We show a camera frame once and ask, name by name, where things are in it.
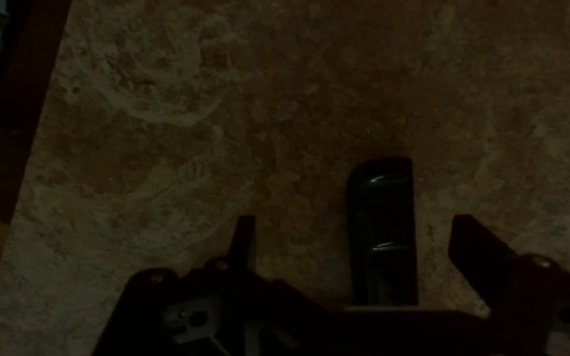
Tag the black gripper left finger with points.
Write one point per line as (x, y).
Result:
(244, 247)

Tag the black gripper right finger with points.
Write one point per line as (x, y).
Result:
(483, 263)

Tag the black remote control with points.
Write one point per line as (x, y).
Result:
(382, 223)

